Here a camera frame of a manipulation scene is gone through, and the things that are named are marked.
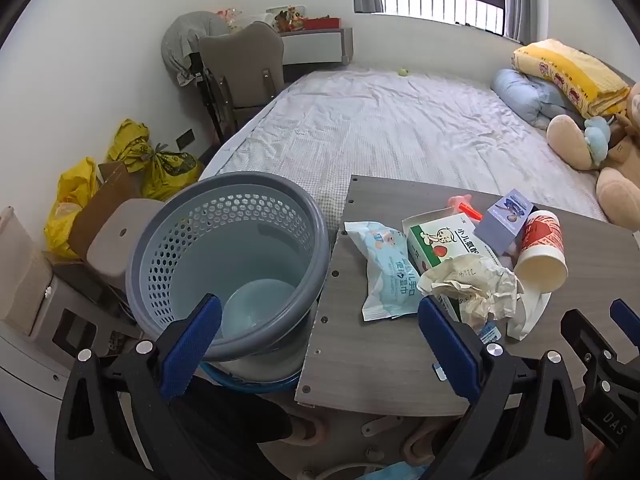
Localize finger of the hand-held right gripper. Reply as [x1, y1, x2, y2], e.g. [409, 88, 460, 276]
[609, 298, 640, 356]
[560, 309, 622, 387]

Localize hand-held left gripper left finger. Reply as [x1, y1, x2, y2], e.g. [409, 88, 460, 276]
[54, 294, 223, 480]

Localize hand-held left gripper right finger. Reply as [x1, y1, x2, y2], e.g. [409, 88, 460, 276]
[418, 296, 587, 480]

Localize white cloth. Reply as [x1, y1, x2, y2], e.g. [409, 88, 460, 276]
[505, 287, 553, 342]

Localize beige paper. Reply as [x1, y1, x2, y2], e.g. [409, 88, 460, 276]
[416, 254, 523, 330]

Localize light blue wet wipes packet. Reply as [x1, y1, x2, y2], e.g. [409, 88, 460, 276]
[344, 220, 426, 322]

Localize red white paper cup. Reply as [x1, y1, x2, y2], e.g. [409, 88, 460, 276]
[514, 210, 569, 292]

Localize green white medicine box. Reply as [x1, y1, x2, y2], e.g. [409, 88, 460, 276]
[402, 211, 506, 321]

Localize grey perforated plastic basket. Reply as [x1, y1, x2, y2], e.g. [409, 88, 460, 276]
[125, 171, 332, 396]

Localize small purple carton box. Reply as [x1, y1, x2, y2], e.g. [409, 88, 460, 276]
[473, 189, 534, 251]

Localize dark cloth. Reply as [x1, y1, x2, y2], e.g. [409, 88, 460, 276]
[187, 377, 295, 480]

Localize grey storage cabinet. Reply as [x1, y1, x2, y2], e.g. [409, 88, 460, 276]
[30, 262, 141, 356]

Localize grey plastic stool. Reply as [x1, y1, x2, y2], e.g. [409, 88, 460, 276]
[86, 198, 166, 291]

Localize blue face mask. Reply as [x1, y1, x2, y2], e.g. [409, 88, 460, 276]
[357, 461, 431, 480]

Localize brown cardboard box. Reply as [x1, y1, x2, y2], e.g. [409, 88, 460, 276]
[67, 161, 146, 261]

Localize tied yellow plastic bag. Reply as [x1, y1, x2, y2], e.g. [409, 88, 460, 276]
[142, 147, 203, 201]

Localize small blue plush toy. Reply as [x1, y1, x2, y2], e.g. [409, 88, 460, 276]
[582, 116, 612, 166]

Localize beige teddy bear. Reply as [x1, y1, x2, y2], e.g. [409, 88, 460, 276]
[546, 82, 640, 231]

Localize white translucent storage container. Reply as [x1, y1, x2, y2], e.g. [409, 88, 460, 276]
[0, 206, 53, 341]

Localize bright yellow plastic bag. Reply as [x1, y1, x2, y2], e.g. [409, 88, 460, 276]
[44, 157, 101, 260]

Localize bed with checked sheet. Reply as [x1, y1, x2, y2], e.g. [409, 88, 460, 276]
[200, 67, 640, 233]

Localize light blue pillow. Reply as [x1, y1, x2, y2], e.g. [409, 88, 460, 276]
[491, 68, 586, 128]

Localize beige upholstered chair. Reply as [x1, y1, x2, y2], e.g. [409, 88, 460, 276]
[199, 21, 286, 143]

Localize grey garment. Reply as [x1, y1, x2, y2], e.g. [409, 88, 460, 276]
[161, 10, 236, 86]

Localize colourful toy figures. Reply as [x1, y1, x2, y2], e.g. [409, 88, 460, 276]
[274, 6, 307, 32]

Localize black metal chair frame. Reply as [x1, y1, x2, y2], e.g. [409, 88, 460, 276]
[192, 55, 226, 143]

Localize white grey wall desk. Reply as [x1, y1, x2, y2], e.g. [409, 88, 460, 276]
[277, 26, 354, 68]

